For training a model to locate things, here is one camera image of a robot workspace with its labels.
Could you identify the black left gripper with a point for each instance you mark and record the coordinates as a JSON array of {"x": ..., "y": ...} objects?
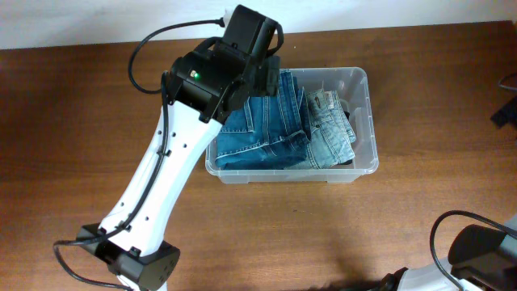
[{"x": 270, "y": 75}]

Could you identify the dark blue jeans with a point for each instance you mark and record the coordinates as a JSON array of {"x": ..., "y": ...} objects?
[{"x": 267, "y": 133}]

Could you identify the light blue jeans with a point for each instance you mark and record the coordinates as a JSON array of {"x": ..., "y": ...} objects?
[{"x": 331, "y": 134}]

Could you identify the small black garment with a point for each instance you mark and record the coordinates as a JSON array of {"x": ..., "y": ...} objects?
[{"x": 346, "y": 111}]

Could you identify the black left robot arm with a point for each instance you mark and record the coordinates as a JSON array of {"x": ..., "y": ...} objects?
[{"x": 199, "y": 92}]

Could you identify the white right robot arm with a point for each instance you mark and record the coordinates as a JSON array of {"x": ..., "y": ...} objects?
[{"x": 482, "y": 257}]

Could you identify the clear plastic storage bin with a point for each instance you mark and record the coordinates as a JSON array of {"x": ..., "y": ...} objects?
[{"x": 351, "y": 84}]

